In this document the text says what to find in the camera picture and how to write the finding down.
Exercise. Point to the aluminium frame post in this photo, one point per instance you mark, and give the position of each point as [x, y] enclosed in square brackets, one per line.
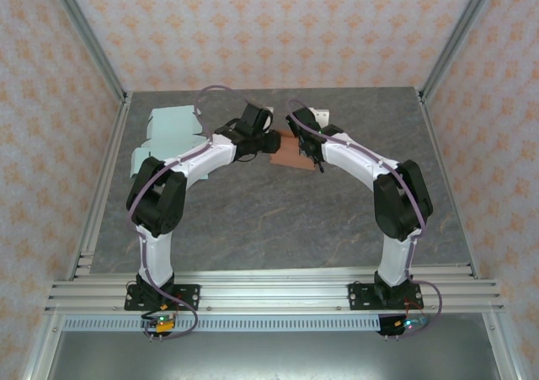
[459, 34]
[84, 34]

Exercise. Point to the aluminium lower frame leg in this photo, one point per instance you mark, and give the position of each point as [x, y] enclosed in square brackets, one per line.
[42, 350]
[501, 350]

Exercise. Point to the grey metal sheet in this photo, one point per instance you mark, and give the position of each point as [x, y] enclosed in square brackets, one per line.
[269, 354]

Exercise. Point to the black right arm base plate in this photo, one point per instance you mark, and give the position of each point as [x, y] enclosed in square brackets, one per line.
[362, 295]

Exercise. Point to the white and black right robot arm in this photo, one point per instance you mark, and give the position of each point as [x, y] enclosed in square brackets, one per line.
[402, 203]

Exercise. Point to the aluminium cross rail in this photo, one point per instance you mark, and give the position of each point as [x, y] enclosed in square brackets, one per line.
[273, 291]

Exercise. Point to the aluminium table side rail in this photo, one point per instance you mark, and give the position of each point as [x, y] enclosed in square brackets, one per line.
[113, 144]
[438, 152]

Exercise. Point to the light blue paper box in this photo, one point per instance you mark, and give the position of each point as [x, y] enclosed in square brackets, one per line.
[168, 123]

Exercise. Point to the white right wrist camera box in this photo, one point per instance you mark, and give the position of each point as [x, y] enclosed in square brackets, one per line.
[321, 115]

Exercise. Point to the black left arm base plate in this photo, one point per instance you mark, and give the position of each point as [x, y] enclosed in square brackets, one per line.
[187, 298]

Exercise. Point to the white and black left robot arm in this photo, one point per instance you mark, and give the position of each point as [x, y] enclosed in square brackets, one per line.
[156, 203]

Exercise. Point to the orange paper box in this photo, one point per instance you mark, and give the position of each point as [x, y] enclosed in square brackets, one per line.
[290, 157]

